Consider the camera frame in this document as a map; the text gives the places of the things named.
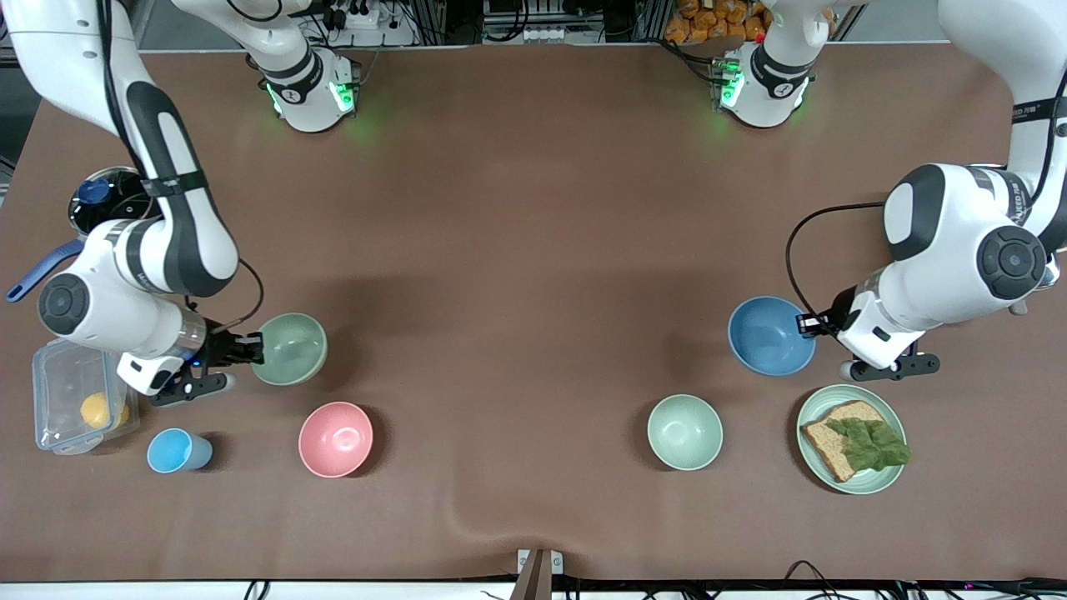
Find pale green plate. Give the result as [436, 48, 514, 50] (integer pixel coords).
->
[796, 384, 907, 496]

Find green lettuce leaf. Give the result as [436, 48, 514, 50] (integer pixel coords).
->
[825, 417, 912, 473]

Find metal table clamp bracket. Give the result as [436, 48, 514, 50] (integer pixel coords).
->
[516, 547, 564, 600]

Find bag of orange snacks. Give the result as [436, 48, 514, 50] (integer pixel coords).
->
[664, 0, 769, 45]

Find yellow round fruit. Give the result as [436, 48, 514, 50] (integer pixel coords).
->
[80, 392, 131, 431]

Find clear plastic lidded container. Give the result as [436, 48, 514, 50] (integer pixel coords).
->
[32, 337, 140, 456]

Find blue plastic cup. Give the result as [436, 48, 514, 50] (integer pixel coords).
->
[147, 427, 213, 474]

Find green bowl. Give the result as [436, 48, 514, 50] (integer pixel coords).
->
[250, 312, 328, 387]

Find pale mint bowl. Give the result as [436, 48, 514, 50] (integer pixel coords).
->
[647, 394, 724, 472]

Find blue bowl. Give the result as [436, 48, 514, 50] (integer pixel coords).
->
[728, 296, 818, 377]

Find white power strip with plugs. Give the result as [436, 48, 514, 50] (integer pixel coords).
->
[327, 0, 418, 48]

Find black pot with blue handle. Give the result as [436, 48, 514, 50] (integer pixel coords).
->
[6, 167, 161, 303]

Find beige metal toaster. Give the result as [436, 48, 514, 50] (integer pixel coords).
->
[1007, 252, 1062, 317]

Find pink bowl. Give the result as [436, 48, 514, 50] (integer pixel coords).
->
[298, 402, 374, 478]

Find brown bread slice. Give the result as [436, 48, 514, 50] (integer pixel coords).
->
[800, 400, 893, 484]

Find glass lid with blue knob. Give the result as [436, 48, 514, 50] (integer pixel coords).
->
[68, 167, 153, 236]

